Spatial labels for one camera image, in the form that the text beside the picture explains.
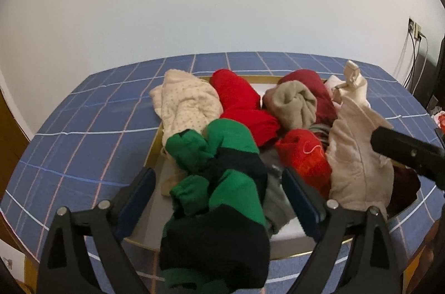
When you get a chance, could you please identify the cream pink underwear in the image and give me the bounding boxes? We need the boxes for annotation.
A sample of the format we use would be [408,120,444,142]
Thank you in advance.
[326,61,394,218]

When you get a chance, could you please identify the green and navy striped underwear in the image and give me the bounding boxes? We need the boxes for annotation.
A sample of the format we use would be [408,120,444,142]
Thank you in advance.
[159,119,270,293]

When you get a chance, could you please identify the bright red underwear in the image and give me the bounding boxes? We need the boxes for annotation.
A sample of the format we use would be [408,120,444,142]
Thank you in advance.
[210,69,281,148]

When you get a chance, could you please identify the beige dotted underwear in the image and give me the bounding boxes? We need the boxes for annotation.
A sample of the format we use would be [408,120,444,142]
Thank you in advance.
[149,69,223,197]

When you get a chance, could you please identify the grey striped folded underwear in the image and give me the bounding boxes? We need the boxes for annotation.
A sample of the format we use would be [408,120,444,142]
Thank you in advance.
[308,123,331,146]

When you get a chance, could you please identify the dark red rolled underwear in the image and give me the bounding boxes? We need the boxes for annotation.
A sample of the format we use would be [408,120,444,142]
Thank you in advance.
[278,69,337,126]

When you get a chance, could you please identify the tan rolled underwear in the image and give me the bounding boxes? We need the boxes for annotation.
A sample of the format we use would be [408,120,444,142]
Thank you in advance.
[263,80,317,130]

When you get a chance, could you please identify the red and white small object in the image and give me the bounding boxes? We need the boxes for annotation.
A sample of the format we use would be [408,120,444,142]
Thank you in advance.
[431,110,445,132]

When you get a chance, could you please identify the wooden table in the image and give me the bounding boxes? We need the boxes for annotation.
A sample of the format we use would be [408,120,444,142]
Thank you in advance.
[1,86,444,293]

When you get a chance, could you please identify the black monitor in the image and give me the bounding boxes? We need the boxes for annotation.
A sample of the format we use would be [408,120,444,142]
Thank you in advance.
[413,39,444,109]

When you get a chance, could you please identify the blue plaid tablecloth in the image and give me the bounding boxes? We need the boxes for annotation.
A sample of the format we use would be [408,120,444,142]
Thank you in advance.
[1,52,444,293]

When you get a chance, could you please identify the hanging cables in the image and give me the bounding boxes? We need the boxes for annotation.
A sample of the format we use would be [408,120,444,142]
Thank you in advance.
[394,33,430,92]

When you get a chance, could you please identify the wall socket with plugs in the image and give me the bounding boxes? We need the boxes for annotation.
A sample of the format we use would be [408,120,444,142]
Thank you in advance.
[408,18,424,40]

